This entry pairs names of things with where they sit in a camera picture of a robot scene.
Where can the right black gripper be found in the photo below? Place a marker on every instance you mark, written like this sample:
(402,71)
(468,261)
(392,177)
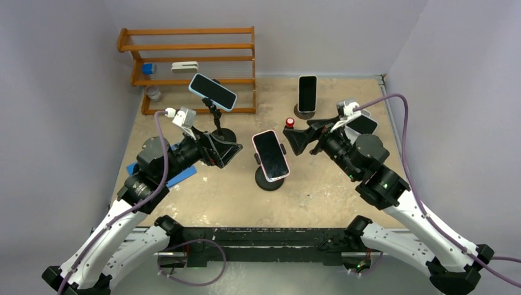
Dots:
(298,139)

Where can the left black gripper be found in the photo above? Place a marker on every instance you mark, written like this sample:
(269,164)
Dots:
(213,149)

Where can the pink case phone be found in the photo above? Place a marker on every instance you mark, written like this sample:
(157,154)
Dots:
(271,155)

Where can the black round-base phone stand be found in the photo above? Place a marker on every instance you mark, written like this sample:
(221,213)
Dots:
(262,182)

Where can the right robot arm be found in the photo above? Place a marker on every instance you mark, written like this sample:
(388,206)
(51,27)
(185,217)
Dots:
(451,262)

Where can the black tall phone stand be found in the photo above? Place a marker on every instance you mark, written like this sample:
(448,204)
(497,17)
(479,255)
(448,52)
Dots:
(216,117)

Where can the dark round phone stand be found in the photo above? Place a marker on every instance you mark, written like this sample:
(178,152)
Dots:
(303,115)

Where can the white case upright phone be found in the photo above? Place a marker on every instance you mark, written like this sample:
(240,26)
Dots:
(307,93)

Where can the blue case phone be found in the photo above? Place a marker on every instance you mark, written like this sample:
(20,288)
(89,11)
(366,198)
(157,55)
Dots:
(218,94)

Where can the black phone on white stand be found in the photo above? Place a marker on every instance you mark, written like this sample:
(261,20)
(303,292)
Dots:
(363,125)

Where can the red capped small bottle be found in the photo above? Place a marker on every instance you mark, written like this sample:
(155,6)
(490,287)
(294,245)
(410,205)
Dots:
(290,122)

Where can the blue flat sheet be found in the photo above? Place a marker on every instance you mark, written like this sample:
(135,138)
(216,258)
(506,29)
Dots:
(179,177)

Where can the wooden shelf rack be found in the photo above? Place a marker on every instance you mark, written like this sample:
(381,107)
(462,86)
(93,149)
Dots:
(227,55)

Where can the white clip object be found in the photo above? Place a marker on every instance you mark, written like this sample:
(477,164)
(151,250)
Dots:
(185,67)

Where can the blue white small object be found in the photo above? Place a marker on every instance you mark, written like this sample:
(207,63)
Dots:
(149,69)

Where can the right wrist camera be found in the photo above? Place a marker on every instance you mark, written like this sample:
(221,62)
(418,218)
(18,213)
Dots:
(347,112)

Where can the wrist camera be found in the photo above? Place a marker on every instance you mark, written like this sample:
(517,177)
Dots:
(183,118)
(347,112)

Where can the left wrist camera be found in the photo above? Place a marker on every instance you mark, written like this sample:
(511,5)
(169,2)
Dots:
(183,118)

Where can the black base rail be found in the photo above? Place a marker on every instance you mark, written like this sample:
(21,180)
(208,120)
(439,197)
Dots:
(327,246)

